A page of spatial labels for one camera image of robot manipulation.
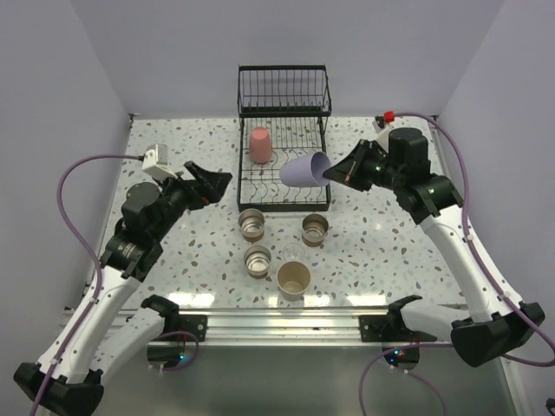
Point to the black base bracket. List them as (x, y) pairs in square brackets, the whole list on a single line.
[(376, 328), (193, 324)]

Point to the black wire dish rack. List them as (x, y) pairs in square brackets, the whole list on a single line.
[(293, 103)]

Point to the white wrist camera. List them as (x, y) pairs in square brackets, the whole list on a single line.
[(383, 123), (157, 160)]

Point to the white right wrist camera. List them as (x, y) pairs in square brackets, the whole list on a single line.
[(383, 123)]

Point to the steel cup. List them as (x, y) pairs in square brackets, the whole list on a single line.
[(251, 224), (314, 229), (257, 261)]

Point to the clear glass cup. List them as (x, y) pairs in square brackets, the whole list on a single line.
[(293, 253)]

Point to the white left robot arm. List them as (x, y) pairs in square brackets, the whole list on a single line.
[(68, 377)]

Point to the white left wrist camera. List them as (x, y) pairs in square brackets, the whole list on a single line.
[(157, 160)]

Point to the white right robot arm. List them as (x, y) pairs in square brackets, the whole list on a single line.
[(497, 320)]

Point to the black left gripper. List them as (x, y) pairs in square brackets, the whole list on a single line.
[(206, 187)]

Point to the beige plastic cup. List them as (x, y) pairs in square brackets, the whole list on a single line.
[(293, 279)]

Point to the lilac plastic cup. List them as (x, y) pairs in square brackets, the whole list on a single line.
[(306, 171)]

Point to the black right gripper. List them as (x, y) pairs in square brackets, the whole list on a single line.
[(349, 172)]

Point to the black left base bracket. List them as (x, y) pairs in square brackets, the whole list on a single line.
[(193, 324)]

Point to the aluminium corner rail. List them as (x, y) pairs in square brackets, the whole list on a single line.
[(432, 120)]

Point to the pink plastic cup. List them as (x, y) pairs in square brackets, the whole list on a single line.
[(260, 145)]

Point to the aluminium front mounting rail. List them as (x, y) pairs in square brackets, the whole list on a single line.
[(318, 327)]

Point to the black right base bracket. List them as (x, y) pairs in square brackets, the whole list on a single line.
[(376, 328)]

